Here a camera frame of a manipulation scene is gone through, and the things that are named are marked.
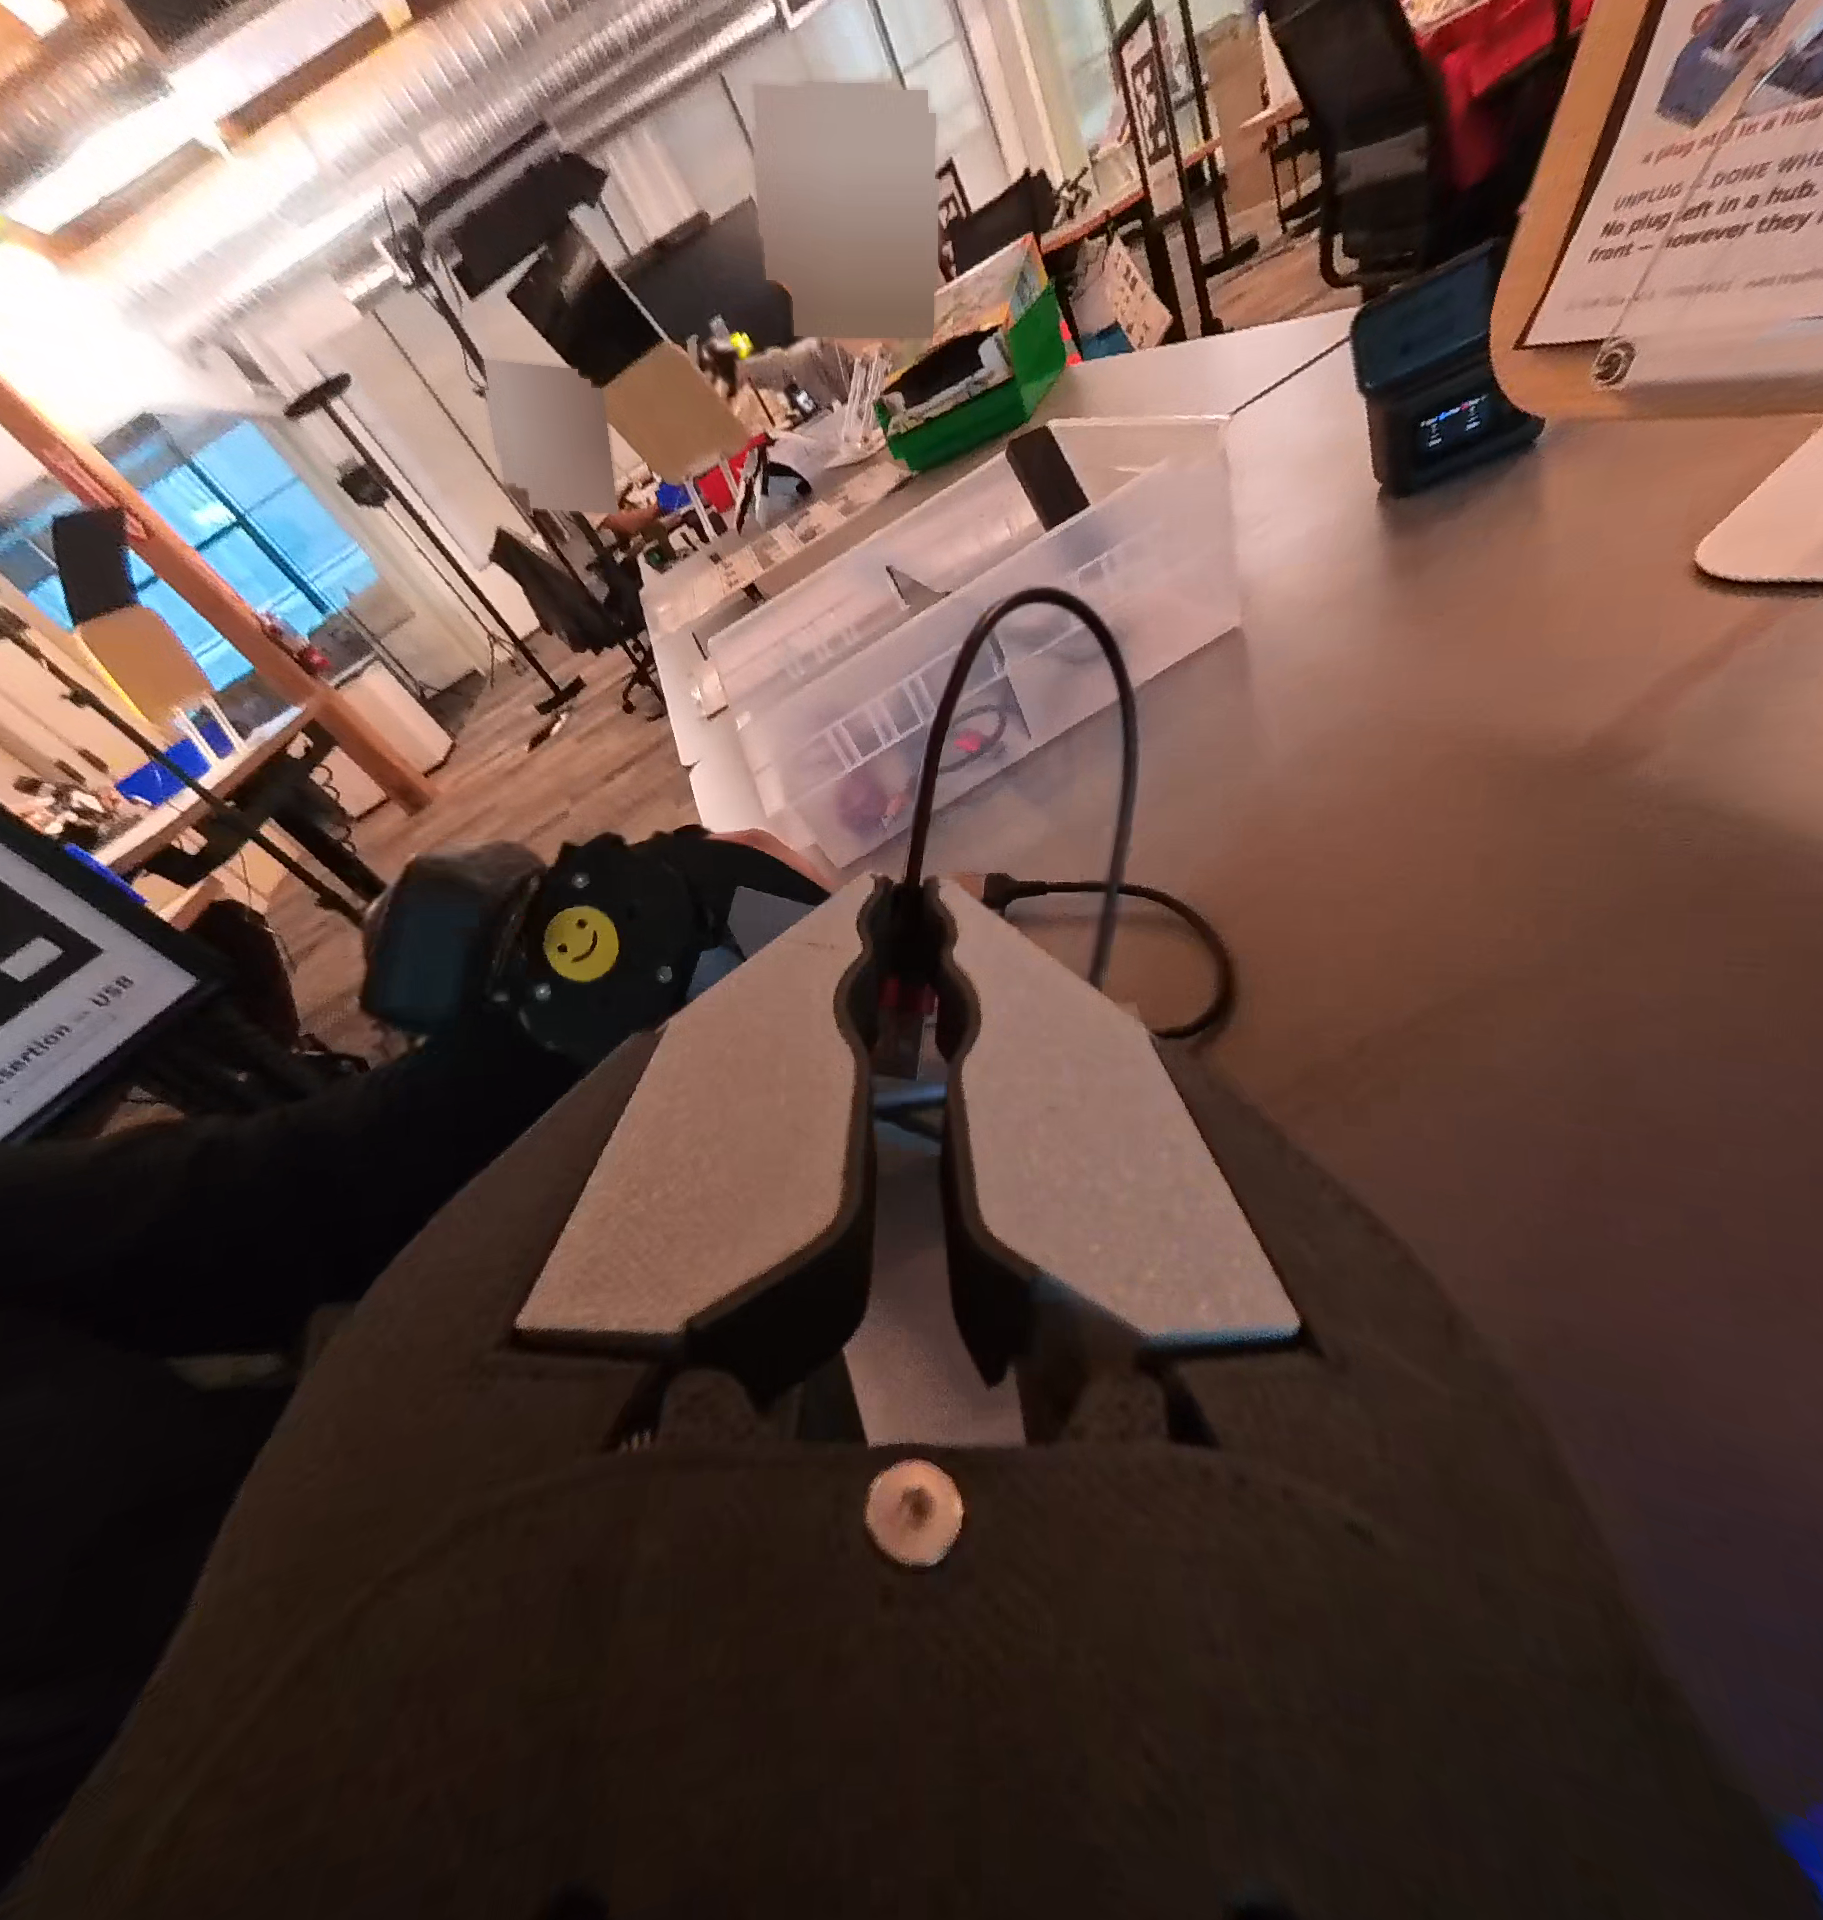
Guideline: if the marker sign on easel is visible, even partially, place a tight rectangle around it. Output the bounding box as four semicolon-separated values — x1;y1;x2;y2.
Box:
1104;0;1244;342

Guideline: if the printed instruction sheet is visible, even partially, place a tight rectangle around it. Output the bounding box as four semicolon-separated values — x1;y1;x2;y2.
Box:
1526;0;1823;353

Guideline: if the grey usb hub with cable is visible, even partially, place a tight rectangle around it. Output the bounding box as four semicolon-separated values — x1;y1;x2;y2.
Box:
984;873;1238;1043

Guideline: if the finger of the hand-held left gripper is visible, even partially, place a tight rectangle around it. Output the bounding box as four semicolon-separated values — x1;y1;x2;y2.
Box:
709;885;839;993

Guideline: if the framed marker sign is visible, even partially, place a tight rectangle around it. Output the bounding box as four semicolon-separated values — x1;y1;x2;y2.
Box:
0;770;229;1153

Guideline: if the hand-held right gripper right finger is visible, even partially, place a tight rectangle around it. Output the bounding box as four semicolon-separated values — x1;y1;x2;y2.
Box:
934;882;1304;1391

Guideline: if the green cardboard box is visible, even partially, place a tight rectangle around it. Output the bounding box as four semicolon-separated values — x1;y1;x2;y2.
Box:
872;276;1072;477

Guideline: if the red bag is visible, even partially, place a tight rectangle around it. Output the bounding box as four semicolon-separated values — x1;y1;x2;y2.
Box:
1414;0;1598;192

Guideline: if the person's left forearm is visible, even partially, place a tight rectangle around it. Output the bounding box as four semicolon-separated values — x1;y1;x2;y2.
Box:
0;1032;587;1357

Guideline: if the black office chair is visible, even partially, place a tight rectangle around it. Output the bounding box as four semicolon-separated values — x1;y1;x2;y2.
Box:
1268;0;1454;296

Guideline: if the black battery charging case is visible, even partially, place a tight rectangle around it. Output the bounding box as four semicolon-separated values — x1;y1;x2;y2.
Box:
1350;246;1548;499

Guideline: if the black floor lamp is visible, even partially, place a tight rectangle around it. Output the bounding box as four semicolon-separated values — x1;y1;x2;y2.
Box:
283;370;585;721

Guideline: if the instruction sheet on wooden stand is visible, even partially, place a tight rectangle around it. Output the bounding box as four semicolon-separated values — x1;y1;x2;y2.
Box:
1492;0;1823;589

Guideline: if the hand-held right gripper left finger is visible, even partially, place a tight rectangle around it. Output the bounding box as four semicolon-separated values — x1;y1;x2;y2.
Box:
515;875;878;1405

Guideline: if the black rectangular card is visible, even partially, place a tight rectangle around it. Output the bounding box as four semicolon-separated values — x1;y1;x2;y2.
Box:
1004;427;1094;531

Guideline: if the wooden support post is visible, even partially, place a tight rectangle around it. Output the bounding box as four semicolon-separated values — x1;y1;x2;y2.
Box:
0;320;439;816

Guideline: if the clear plastic organizer box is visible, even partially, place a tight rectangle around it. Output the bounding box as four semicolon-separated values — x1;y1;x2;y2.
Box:
643;415;1248;875

